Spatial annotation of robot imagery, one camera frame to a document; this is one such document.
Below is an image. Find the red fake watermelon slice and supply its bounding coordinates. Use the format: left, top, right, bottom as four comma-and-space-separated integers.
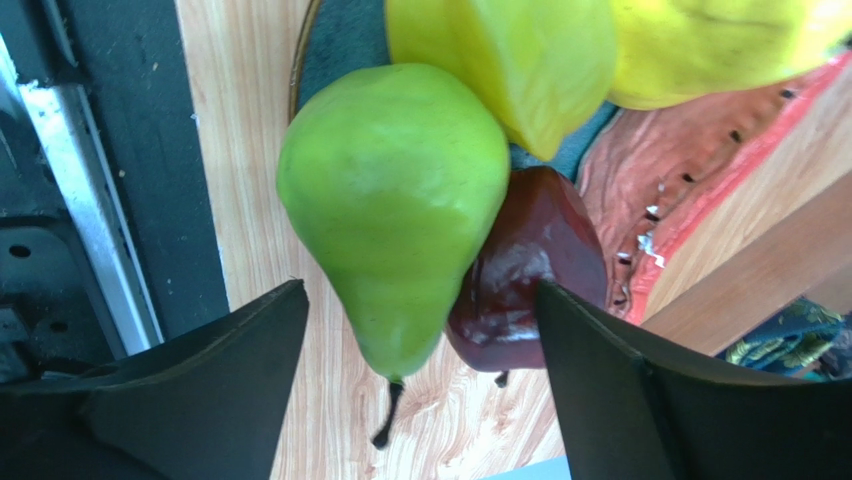
576, 53, 851, 324

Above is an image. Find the wooden compartment tray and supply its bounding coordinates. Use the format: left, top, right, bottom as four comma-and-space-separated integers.
642, 174, 851, 356

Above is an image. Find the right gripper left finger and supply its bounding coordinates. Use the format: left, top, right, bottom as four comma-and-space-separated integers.
1, 280, 309, 479

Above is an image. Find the yellow fake starfruit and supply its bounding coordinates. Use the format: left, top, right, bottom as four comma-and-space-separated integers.
384, 0, 617, 161

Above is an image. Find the green fake lime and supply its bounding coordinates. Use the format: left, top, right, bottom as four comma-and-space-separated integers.
277, 63, 510, 406

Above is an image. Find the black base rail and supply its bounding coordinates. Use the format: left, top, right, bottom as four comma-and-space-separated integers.
1, 1, 228, 380

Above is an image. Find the yellow fake pear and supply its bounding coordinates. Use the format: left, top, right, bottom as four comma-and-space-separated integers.
608, 0, 851, 110

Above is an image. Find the dark red fake fruit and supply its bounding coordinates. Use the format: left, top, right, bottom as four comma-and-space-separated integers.
445, 166, 608, 388

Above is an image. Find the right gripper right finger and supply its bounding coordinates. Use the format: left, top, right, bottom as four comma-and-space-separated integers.
535, 281, 851, 480

